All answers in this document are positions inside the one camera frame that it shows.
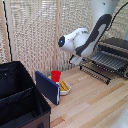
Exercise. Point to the thin black pole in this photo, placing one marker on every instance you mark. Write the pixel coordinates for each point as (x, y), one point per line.
(6, 30)

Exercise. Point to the black dish rack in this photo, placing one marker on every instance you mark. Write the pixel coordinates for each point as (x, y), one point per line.
(116, 43)

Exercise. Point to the dark blue book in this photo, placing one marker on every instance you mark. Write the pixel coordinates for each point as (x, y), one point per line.
(47, 87)

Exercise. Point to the metal oven rack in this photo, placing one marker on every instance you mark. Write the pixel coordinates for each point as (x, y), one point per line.
(108, 60)

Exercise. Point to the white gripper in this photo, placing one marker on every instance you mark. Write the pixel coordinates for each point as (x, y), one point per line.
(76, 60)

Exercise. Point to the black fabric storage box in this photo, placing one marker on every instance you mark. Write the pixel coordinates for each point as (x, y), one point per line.
(20, 100)

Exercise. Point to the long yellow food stick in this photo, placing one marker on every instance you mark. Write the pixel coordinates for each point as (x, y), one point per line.
(61, 87)

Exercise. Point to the white oval dish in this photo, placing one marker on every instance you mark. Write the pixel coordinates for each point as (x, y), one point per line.
(66, 91)

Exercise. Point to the red plastic cup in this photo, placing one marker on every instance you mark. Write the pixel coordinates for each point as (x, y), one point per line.
(55, 76)

